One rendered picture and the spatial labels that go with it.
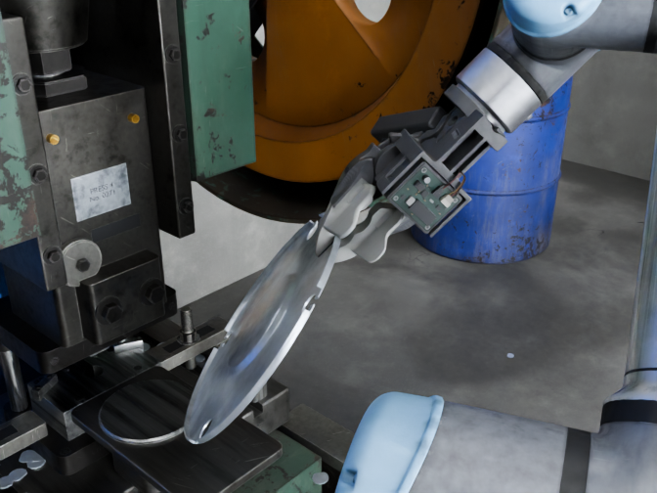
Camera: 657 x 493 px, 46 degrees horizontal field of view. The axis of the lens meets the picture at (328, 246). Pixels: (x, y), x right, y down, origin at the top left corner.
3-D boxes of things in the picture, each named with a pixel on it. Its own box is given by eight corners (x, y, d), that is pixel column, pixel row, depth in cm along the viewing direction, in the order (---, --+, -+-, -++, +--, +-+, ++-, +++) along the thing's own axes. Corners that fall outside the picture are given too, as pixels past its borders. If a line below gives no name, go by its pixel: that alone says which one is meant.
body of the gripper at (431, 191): (373, 195, 69) (471, 97, 67) (354, 162, 77) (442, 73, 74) (428, 245, 73) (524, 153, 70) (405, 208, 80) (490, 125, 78)
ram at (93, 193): (190, 313, 97) (169, 79, 84) (85, 364, 87) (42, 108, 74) (111, 270, 107) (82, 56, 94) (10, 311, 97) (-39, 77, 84)
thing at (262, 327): (165, 446, 91) (159, 442, 91) (276, 249, 103) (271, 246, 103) (244, 442, 66) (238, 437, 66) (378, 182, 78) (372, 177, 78)
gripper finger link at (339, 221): (303, 258, 73) (374, 192, 71) (294, 232, 78) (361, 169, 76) (326, 278, 74) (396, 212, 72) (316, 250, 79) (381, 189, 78)
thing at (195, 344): (248, 348, 123) (245, 291, 118) (163, 396, 112) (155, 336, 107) (224, 335, 126) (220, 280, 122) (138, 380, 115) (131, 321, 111)
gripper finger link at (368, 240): (331, 282, 74) (397, 213, 72) (321, 255, 80) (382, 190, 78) (354, 299, 76) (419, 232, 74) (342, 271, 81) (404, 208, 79)
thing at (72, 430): (163, 388, 108) (160, 361, 106) (68, 441, 98) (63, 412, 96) (126, 364, 114) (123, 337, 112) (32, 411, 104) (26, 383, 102)
